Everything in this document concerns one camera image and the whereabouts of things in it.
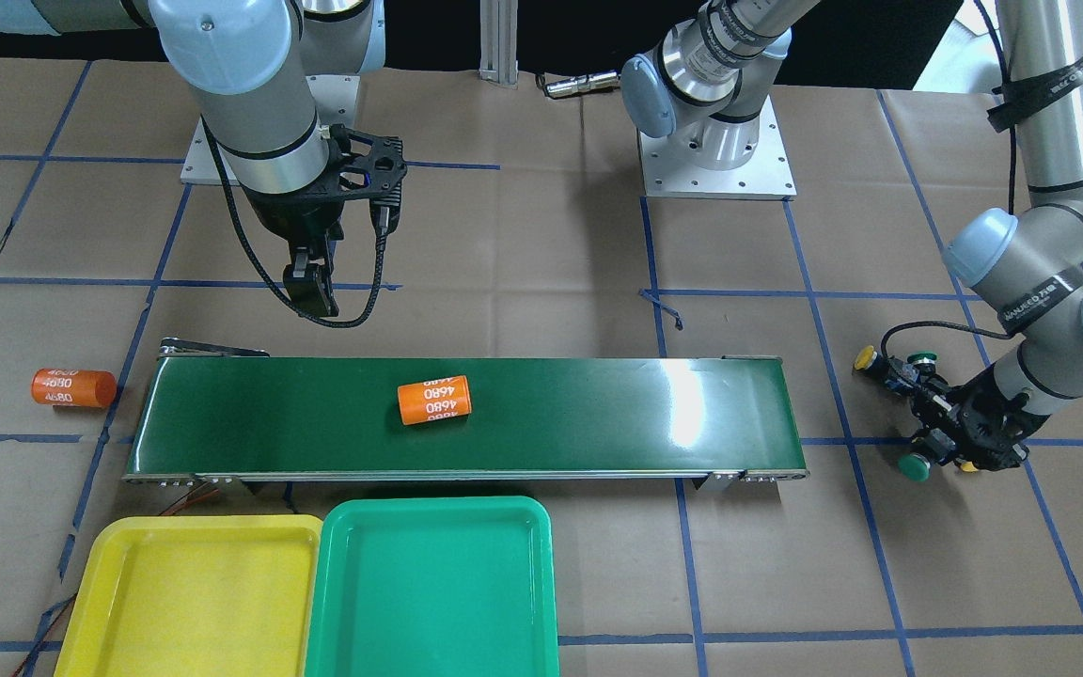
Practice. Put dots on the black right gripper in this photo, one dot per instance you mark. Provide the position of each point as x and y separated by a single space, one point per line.
297 218

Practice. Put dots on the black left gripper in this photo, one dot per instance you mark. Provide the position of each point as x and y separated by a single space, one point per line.
981 411

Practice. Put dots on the orange 4680 cylinder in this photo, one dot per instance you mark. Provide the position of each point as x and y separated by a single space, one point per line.
74 388
421 402

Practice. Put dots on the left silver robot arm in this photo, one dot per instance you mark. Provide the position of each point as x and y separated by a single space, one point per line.
713 72

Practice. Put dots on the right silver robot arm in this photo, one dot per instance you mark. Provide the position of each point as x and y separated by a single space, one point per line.
248 64

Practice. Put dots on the green push button near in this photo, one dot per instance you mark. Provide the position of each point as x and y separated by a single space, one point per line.
924 453

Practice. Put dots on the green push button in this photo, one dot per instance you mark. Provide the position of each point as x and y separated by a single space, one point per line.
924 453
923 362

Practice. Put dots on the green push button far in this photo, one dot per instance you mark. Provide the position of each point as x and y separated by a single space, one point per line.
923 362

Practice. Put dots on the yellow push button far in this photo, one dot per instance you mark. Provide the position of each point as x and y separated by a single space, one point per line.
887 372

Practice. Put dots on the green conveyor belt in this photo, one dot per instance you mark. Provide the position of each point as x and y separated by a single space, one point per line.
215 414

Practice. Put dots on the green plastic tray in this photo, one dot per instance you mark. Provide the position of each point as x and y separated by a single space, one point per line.
455 586

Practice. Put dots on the yellow plastic tray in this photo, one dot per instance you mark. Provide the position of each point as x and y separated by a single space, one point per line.
195 596

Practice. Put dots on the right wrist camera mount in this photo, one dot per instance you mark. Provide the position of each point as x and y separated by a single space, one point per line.
364 166

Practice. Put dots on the aluminium frame post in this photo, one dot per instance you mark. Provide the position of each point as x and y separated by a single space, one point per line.
498 42

